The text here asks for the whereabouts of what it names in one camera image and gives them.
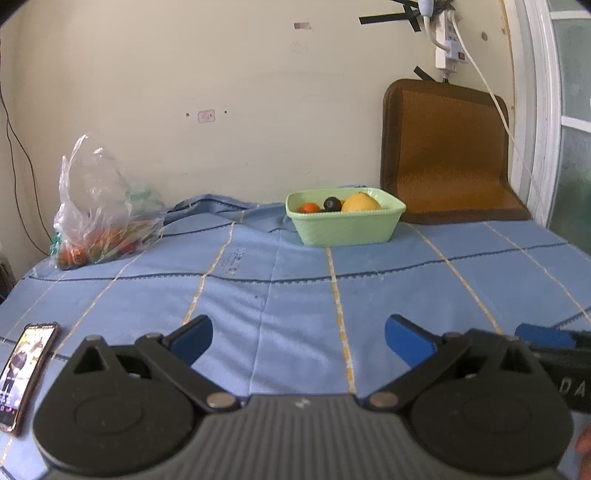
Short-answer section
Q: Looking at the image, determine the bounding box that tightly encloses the smartphone with lit screen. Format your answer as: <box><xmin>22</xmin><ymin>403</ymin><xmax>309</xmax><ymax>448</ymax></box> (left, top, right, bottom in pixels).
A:
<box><xmin>1</xmin><ymin>322</ymin><xmax>60</xmax><ymax>434</ymax></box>

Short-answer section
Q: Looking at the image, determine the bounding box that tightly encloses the white door frame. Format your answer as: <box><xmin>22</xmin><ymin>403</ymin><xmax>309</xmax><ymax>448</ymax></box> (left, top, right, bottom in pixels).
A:
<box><xmin>503</xmin><ymin>1</ymin><xmax>590</xmax><ymax>252</ymax></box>

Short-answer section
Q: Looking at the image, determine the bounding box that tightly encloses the blue bed sheet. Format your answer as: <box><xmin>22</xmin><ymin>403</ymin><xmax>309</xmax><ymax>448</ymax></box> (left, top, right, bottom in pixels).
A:
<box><xmin>0</xmin><ymin>186</ymin><xmax>591</xmax><ymax>480</ymax></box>

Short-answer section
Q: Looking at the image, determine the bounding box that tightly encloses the dark purple plum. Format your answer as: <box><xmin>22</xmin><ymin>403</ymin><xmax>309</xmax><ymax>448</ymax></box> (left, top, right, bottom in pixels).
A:
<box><xmin>322</xmin><ymin>196</ymin><xmax>342</xmax><ymax>212</ymax></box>

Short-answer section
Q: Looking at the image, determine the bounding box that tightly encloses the brown woven seat cushion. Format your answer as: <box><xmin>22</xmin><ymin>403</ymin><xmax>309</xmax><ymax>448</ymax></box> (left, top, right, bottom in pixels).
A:
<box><xmin>380</xmin><ymin>79</ymin><xmax>531</xmax><ymax>225</ymax></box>

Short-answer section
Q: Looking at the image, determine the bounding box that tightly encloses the large yellow fruit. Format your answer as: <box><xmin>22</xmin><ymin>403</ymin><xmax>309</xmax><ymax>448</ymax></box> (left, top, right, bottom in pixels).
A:
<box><xmin>341</xmin><ymin>192</ymin><xmax>381</xmax><ymax>213</ymax></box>

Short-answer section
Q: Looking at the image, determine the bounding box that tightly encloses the wall sticker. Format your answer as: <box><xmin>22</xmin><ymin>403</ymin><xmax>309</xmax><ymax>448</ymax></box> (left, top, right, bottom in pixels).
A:
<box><xmin>197</xmin><ymin>109</ymin><xmax>216</xmax><ymax>124</ymax></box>

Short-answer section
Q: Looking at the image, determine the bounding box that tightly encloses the white power strip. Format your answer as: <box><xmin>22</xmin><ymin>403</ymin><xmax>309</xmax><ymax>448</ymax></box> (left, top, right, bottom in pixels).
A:
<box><xmin>434</xmin><ymin>10</ymin><xmax>468</xmax><ymax>75</ymax></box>

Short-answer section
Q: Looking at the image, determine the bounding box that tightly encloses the small orange tangerine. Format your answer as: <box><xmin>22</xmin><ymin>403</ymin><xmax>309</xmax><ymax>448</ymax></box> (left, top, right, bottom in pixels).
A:
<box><xmin>298</xmin><ymin>202</ymin><xmax>322</xmax><ymax>214</ymax></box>

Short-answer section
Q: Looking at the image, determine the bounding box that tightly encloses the clear plastic fruit bag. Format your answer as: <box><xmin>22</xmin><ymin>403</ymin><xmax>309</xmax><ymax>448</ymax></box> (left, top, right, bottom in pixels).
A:
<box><xmin>50</xmin><ymin>134</ymin><xmax>166</xmax><ymax>270</ymax></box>

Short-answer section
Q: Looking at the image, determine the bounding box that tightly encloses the person's right hand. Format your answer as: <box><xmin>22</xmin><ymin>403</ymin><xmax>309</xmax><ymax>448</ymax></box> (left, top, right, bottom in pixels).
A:
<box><xmin>575</xmin><ymin>426</ymin><xmax>591</xmax><ymax>479</ymax></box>

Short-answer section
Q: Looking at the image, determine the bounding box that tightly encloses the light green plastic basin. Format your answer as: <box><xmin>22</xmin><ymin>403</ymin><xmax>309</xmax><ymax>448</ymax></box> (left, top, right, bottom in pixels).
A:
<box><xmin>284</xmin><ymin>187</ymin><xmax>407</xmax><ymax>247</ymax></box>

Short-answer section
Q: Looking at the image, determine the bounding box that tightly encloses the black wall cable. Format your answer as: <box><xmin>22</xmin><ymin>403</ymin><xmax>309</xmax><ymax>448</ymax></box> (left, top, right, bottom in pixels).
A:
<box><xmin>0</xmin><ymin>41</ymin><xmax>52</xmax><ymax>257</ymax></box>

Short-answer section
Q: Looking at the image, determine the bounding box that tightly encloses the black tape strip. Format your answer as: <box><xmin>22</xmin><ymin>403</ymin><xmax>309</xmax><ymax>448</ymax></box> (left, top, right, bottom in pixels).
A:
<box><xmin>359</xmin><ymin>0</ymin><xmax>421</xmax><ymax>33</ymax></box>

